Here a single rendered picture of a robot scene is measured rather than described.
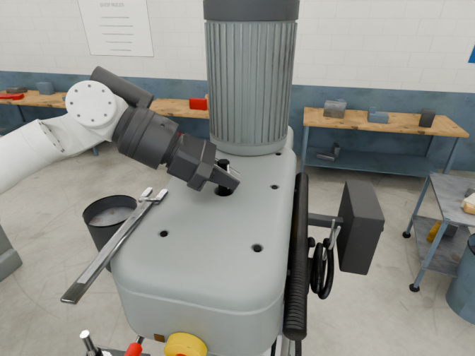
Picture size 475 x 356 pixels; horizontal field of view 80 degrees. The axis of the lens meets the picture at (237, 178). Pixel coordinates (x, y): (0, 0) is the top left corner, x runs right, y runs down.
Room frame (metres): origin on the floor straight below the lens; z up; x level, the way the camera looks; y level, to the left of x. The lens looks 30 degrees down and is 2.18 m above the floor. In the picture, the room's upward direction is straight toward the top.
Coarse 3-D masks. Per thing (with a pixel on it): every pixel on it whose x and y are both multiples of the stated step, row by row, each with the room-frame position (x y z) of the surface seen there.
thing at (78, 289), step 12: (144, 192) 0.43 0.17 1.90; (144, 204) 0.40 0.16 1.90; (156, 204) 0.40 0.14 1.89; (132, 216) 0.36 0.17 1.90; (120, 228) 0.33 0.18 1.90; (132, 228) 0.34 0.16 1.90; (120, 240) 0.31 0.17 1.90; (108, 252) 0.28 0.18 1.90; (96, 264) 0.26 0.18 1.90; (84, 276) 0.24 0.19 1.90; (96, 276) 0.25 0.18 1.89; (72, 288) 0.23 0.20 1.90; (84, 288) 0.23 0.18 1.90; (60, 300) 0.21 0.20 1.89; (72, 300) 0.21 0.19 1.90
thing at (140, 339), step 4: (140, 336) 0.28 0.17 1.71; (136, 340) 0.27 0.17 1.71; (140, 340) 0.27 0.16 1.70; (132, 344) 0.26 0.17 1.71; (136, 344) 0.26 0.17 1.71; (140, 344) 0.27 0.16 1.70; (128, 348) 0.26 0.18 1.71; (132, 348) 0.26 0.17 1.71; (136, 348) 0.26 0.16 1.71; (140, 348) 0.26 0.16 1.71; (128, 352) 0.25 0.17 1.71; (132, 352) 0.25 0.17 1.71; (136, 352) 0.25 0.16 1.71; (140, 352) 0.26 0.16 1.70
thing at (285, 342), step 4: (296, 172) 1.11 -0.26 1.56; (284, 336) 0.79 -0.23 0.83; (284, 340) 0.79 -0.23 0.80; (288, 340) 0.81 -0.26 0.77; (284, 344) 0.79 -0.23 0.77; (288, 344) 0.81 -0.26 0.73; (284, 348) 0.79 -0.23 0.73; (288, 348) 0.83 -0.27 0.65; (284, 352) 0.79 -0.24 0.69; (288, 352) 0.83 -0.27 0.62
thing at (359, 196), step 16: (352, 192) 0.70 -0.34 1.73; (368, 192) 0.70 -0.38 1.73; (352, 208) 0.62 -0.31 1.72; (368, 208) 0.62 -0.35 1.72; (352, 224) 0.59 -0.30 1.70; (368, 224) 0.58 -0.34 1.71; (336, 240) 0.70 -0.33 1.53; (352, 240) 0.58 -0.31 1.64; (368, 240) 0.57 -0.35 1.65; (352, 256) 0.58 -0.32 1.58; (368, 256) 0.57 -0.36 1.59; (352, 272) 0.58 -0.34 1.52
